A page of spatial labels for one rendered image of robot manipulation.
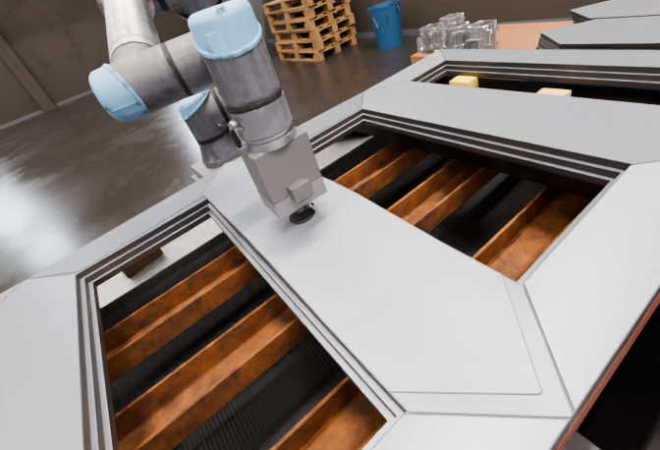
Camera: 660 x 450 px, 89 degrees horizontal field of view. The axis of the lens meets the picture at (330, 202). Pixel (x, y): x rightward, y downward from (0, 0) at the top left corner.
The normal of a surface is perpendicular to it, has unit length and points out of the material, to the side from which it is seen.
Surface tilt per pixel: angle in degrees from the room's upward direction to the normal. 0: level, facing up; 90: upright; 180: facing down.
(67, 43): 90
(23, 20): 90
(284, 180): 90
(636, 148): 0
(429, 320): 1
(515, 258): 0
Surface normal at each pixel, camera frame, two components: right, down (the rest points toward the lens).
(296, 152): 0.54, 0.36
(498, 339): -0.26, -0.78
